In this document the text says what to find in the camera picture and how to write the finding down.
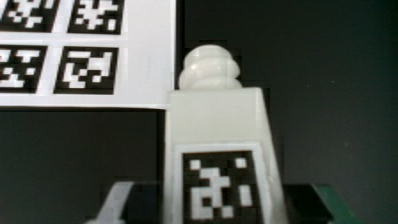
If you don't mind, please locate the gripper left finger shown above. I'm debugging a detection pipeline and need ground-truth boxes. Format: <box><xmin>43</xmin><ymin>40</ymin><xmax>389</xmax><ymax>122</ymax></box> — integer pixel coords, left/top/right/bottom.
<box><xmin>84</xmin><ymin>181</ymin><xmax>135</xmax><ymax>224</ymax></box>

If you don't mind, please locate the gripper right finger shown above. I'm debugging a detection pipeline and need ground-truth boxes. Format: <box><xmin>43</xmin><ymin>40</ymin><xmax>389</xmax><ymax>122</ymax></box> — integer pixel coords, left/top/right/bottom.
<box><xmin>313</xmin><ymin>184</ymin><xmax>364</xmax><ymax>224</ymax></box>

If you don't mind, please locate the white leg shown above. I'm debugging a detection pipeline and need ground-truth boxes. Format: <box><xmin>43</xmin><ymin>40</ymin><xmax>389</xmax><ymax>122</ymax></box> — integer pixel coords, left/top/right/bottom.
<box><xmin>162</xmin><ymin>45</ymin><xmax>288</xmax><ymax>224</ymax></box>

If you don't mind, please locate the white sheet with markers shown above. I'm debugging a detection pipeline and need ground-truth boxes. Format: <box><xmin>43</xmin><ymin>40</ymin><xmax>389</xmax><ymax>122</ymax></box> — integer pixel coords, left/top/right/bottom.
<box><xmin>0</xmin><ymin>0</ymin><xmax>178</xmax><ymax>109</ymax></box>

